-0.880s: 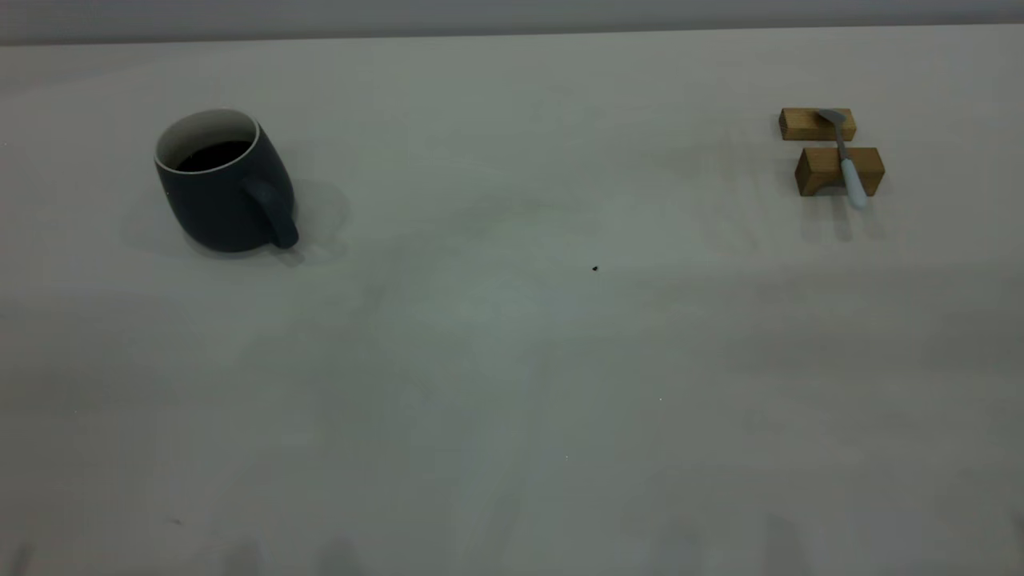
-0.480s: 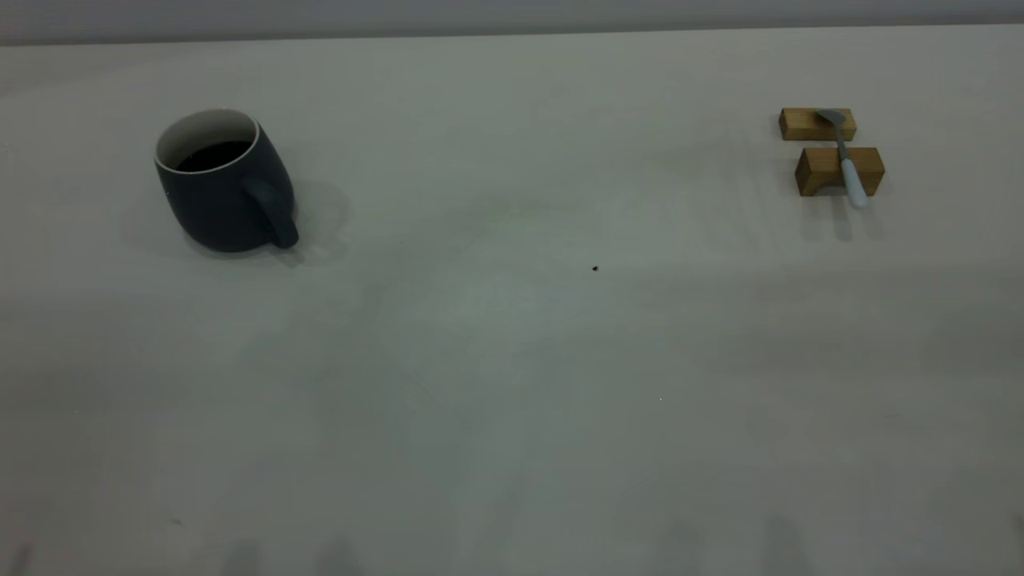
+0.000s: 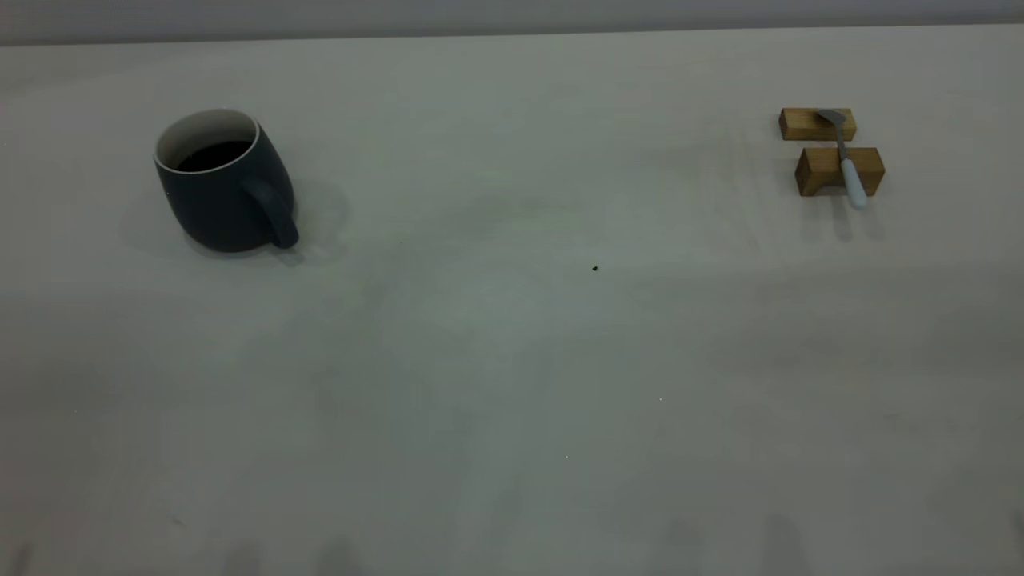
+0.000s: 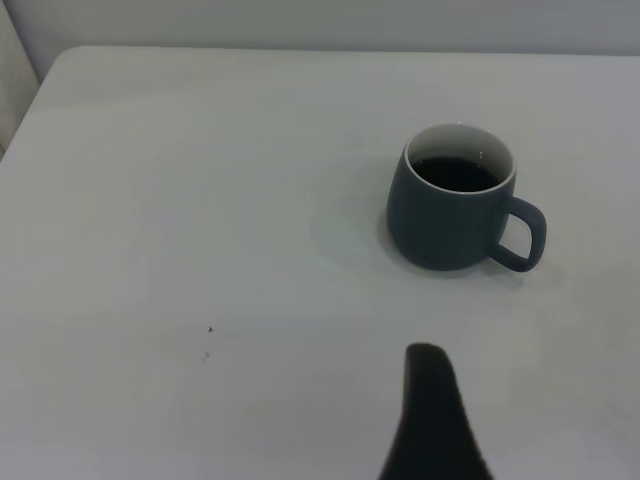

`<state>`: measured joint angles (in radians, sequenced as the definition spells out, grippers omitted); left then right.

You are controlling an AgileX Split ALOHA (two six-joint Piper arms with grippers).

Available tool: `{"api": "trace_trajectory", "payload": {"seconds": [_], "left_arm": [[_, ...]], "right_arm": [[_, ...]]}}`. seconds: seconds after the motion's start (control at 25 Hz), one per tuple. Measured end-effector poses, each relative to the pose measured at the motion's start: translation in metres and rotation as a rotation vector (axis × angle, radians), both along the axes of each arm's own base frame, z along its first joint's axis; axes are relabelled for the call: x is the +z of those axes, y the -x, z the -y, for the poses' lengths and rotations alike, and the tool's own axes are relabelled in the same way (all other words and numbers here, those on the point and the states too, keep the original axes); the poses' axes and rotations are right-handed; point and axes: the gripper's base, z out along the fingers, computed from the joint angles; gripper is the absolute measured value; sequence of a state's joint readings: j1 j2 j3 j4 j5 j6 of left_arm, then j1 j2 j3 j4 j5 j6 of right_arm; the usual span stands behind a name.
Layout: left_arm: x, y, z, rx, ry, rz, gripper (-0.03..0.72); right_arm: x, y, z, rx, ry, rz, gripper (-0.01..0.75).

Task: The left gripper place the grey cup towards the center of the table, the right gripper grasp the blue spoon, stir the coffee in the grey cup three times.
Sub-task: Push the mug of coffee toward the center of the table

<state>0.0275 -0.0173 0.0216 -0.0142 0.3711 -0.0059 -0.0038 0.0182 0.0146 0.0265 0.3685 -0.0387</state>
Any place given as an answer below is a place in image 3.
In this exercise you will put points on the dark grey ceramic mug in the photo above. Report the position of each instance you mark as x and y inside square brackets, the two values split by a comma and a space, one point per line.
[220, 208]

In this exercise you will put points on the flat rectangular wooden block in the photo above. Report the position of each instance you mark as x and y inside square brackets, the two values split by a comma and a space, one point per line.
[800, 126]

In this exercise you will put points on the arched wooden block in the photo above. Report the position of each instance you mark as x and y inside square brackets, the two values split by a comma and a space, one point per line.
[820, 164]

